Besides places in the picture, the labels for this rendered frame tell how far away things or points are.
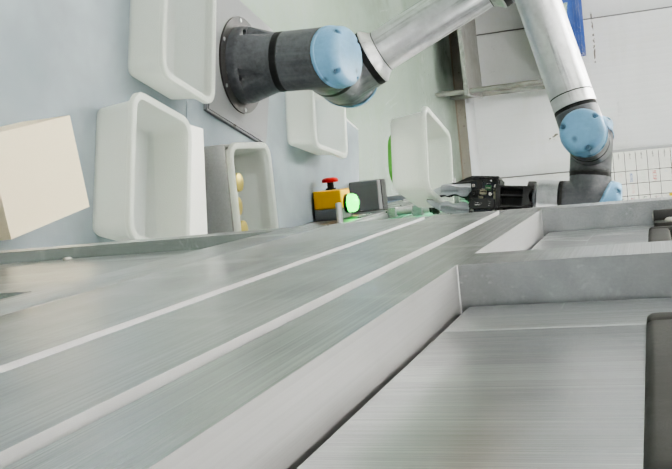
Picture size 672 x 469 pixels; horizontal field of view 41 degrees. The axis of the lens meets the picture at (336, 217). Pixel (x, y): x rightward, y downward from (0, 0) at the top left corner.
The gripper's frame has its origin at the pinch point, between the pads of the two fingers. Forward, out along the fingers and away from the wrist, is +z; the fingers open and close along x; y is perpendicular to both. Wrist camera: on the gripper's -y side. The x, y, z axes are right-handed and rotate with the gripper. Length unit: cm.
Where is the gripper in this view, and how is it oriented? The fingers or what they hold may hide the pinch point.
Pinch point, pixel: (434, 199)
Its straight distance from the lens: 180.0
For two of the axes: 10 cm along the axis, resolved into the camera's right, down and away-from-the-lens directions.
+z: -9.4, -0.4, 3.5
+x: -0.8, 9.9, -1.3
